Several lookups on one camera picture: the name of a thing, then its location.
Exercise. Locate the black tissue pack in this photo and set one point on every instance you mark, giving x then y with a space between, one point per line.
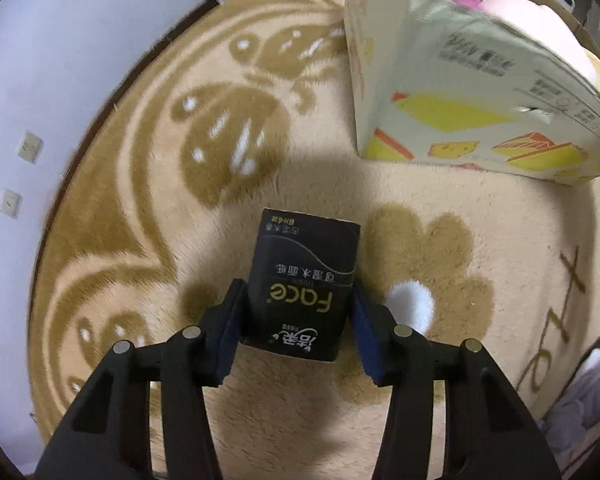
305 260

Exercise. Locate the pink swirl roll plush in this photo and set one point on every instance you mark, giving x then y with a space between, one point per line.
530 22

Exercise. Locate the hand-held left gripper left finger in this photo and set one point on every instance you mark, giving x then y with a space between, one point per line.
224 340

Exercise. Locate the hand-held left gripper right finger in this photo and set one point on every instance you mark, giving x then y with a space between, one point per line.
369 342

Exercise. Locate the beige patterned rug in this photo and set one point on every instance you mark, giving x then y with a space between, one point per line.
130 210

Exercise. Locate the printed cardboard box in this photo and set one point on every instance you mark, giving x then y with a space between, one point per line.
430 85

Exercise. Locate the white wall socket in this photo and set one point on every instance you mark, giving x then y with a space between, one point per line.
30 146
10 202

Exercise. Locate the grey cloth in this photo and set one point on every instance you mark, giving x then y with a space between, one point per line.
585 410

